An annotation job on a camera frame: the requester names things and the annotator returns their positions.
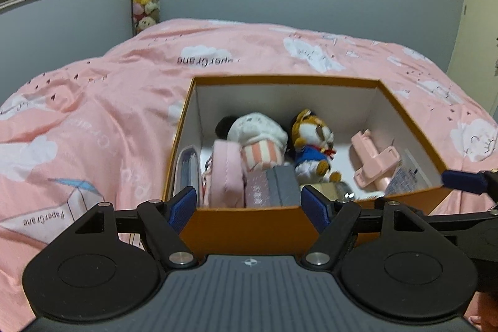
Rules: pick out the brown bear plush blue outfit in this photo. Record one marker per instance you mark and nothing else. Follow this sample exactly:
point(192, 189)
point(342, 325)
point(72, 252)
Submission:
point(313, 144)

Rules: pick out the dark patterned small box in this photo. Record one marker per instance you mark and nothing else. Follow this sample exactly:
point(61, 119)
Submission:
point(257, 190)

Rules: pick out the pink folding phone stand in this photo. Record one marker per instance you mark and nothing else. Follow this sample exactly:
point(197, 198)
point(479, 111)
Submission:
point(377, 167)

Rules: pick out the orange cardboard box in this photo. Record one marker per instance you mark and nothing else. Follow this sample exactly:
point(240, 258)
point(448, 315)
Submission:
point(346, 105)

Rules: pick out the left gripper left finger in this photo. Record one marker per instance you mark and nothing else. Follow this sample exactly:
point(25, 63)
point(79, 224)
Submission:
point(161, 223)

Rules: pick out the pink drawstring cloth pouch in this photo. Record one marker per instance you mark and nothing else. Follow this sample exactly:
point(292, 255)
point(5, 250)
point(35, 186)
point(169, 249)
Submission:
point(224, 177)

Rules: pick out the olive green small box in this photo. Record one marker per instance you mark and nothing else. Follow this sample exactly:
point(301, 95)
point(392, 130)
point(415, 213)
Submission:
point(329, 190)

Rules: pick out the cream door with handle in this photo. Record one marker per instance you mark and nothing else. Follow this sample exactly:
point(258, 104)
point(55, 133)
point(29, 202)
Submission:
point(474, 61)

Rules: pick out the round silver compact mirror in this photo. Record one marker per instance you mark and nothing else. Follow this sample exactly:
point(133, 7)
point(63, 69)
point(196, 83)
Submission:
point(344, 191)

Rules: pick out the grey small box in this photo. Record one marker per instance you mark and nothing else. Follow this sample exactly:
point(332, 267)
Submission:
point(283, 187)

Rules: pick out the white pink striped plush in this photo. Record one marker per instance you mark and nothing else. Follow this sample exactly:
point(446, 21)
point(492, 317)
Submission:
point(262, 140)

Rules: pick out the pink card holder wallet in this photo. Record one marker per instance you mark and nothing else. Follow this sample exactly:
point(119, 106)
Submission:
point(188, 172)

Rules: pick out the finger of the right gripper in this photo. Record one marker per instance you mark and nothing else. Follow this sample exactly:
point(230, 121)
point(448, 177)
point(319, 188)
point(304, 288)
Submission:
point(483, 182)

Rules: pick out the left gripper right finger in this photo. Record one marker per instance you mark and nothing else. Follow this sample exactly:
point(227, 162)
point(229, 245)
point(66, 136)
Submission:
point(335, 222)

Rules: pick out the white cream tube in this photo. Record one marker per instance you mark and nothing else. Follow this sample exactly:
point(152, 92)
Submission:
point(408, 177)

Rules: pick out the pink paper crane bedspread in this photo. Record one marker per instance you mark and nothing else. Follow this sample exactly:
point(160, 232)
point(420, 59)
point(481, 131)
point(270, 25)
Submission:
point(105, 126)

